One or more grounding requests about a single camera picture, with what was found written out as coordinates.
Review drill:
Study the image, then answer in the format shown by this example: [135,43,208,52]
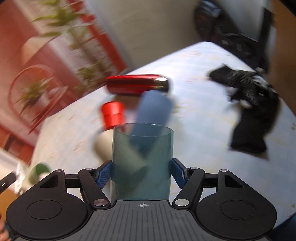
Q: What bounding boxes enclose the teal transparent plastic cup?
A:
[111,123,174,202]

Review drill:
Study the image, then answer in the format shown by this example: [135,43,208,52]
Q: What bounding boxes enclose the cream white cup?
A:
[94,128,149,176]

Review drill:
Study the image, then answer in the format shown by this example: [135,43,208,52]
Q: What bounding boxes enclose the green cup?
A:
[28,163,51,185]

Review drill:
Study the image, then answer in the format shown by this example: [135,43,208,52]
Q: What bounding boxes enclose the red plastic cup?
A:
[101,101,125,130]

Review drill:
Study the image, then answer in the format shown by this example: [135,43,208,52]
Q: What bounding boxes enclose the blue frosted plastic cup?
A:
[129,90,173,157]

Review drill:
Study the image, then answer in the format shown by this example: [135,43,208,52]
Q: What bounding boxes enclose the red metal bottle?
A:
[106,74,170,95]

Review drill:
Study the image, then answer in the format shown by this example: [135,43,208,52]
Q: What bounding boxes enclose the black cloth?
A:
[209,65,280,154]

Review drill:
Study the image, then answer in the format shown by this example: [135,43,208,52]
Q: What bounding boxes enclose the printed backdrop curtain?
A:
[1,1,127,164]

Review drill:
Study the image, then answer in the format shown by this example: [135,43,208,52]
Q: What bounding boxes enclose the black exercise bike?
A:
[193,1,273,71]

